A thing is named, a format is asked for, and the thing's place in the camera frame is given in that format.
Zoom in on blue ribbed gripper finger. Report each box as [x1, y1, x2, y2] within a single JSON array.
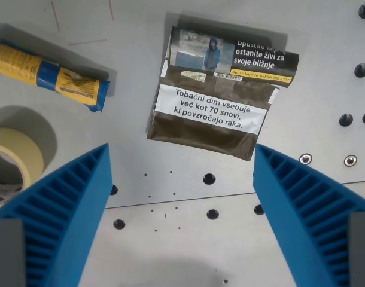
[[252, 143, 365, 287], [0, 142, 114, 287]]

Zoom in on blue and yellow rolled bag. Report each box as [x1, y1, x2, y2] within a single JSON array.
[[0, 39, 111, 114]]

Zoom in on cream masking tape roll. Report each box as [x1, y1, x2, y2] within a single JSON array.
[[0, 127, 45, 210]]

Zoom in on brown tobacco pouch with warnings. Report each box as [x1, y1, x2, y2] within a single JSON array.
[[145, 26, 300, 161]]

